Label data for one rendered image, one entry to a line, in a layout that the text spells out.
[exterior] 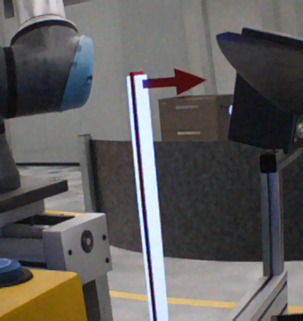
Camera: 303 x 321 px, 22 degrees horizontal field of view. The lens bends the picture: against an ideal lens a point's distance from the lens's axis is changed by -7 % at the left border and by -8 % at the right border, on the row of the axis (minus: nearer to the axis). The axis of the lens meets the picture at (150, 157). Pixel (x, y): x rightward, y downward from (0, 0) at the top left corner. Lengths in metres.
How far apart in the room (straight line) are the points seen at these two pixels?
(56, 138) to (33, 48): 9.99
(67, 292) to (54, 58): 0.74
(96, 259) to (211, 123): 6.30
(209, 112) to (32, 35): 6.25
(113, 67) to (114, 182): 7.48
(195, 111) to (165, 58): 3.66
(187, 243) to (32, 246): 1.67
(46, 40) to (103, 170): 1.86
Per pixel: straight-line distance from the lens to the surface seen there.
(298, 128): 1.29
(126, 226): 2.97
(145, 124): 0.71
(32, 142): 11.55
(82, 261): 1.13
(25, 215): 1.20
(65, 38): 1.23
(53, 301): 0.48
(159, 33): 11.03
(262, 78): 0.70
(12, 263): 0.50
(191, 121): 7.54
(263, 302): 1.12
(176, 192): 2.74
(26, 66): 1.19
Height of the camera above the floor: 1.19
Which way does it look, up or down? 6 degrees down
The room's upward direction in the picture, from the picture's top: 5 degrees counter-clockwise
